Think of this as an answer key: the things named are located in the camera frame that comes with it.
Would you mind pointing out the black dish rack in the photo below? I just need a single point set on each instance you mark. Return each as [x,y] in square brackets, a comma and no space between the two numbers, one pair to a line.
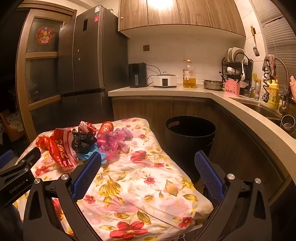
[248,69]

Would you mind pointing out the purple cloth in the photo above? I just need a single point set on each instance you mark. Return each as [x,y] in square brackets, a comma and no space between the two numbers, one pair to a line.
[126,132]

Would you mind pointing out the pink cloth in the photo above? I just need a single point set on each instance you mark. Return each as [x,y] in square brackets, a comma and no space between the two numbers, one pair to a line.
[293,87]

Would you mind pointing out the orange storage basket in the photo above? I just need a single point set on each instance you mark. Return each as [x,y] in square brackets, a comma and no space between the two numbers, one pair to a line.
[15,132]

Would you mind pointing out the steel cup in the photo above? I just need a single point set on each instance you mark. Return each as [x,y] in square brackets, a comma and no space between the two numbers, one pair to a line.
[288,122]

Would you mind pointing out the pink plastic bag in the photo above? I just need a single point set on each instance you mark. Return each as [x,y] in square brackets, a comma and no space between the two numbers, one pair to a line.
[108,144]

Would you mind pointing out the blue plastic bag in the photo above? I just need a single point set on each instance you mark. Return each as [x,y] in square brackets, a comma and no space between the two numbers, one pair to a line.
[84,155]

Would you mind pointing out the steel pot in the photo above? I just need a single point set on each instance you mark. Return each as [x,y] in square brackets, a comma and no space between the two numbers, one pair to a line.
[212,85]

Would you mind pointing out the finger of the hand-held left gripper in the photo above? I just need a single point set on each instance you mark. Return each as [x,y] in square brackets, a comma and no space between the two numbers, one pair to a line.
[31,157]
[5,158]

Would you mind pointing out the red patterned plastic bag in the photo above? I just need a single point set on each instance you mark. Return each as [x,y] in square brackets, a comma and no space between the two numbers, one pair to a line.
[60,148]

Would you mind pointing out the yellow detergent bottle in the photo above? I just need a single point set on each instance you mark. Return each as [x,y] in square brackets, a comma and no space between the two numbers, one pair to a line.
[274,95]

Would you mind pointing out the dark wall socket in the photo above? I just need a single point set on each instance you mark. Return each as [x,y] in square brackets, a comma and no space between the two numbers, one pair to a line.
[146,48]

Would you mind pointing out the red floral door decoration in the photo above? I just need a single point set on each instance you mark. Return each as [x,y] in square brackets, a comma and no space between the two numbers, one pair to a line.
[44,35]

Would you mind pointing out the white bowl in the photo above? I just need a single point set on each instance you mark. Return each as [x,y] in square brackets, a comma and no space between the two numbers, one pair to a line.
[230,69]

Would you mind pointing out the window blinds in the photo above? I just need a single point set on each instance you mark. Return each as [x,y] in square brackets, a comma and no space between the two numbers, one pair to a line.
[279,34]

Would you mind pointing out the pink utensil holder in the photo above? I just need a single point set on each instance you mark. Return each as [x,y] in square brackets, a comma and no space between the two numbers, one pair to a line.
[232,89]

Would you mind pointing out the steel sink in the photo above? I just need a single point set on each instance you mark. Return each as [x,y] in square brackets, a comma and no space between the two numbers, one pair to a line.
[261,109]

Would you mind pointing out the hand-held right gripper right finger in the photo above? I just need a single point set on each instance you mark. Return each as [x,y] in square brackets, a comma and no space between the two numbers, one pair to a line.
[208,176]

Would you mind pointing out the red and white plastic bag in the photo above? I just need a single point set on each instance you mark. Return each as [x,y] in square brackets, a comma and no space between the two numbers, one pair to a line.
[85,127]

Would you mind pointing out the white bottle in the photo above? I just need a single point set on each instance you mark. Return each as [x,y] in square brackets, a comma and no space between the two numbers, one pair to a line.
[263,85]

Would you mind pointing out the black air fryer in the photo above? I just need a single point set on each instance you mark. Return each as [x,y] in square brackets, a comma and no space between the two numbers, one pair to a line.
[137,75]

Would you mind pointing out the wooden upper cabinets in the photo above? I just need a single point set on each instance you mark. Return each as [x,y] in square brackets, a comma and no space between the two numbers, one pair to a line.
[185,14]

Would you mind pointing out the black plastic bag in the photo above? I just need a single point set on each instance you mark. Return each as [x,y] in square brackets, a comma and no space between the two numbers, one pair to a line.
[82,141]

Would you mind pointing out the cooking oil bottle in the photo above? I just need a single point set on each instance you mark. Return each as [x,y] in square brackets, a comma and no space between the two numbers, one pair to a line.
[189,78]

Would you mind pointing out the white ladle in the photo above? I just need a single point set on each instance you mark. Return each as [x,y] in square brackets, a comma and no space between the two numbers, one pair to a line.
[243,75]

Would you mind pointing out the grey refrigerator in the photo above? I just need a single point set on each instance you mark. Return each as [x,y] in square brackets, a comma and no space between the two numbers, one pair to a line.
[92,69]

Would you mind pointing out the beer can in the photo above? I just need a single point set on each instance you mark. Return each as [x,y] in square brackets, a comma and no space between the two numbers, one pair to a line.
[257,91]

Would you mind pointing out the white rice cooker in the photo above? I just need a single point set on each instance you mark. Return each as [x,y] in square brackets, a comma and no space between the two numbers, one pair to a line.
[165,81]

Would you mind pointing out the hanging metal spatula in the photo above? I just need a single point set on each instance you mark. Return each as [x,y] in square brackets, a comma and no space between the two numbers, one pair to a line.
[256,51]

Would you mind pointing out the white plate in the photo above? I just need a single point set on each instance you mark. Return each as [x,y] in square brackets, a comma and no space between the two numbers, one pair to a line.
[238,52]
[229,54]

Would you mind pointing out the dark pink rag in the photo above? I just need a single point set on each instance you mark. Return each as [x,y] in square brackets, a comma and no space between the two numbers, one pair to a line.
[271,63]

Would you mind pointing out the black trash bin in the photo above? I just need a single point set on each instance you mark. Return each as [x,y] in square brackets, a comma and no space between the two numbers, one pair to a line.
[185,148]

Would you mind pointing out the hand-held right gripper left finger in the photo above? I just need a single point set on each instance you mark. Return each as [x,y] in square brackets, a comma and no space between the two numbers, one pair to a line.
[86,176]

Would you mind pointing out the steel kitchen faucet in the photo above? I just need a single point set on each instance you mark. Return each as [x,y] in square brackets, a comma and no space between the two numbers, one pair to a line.
[285,69]

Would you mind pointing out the wooden glass panel door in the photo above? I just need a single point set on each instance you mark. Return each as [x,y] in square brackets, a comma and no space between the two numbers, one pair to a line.
[41,55]

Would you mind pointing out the floral blanket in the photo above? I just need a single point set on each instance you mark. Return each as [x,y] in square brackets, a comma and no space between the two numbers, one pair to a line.
[138,185]

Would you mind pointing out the red snack packet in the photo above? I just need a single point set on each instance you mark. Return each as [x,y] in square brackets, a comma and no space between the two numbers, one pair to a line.
[106,129]

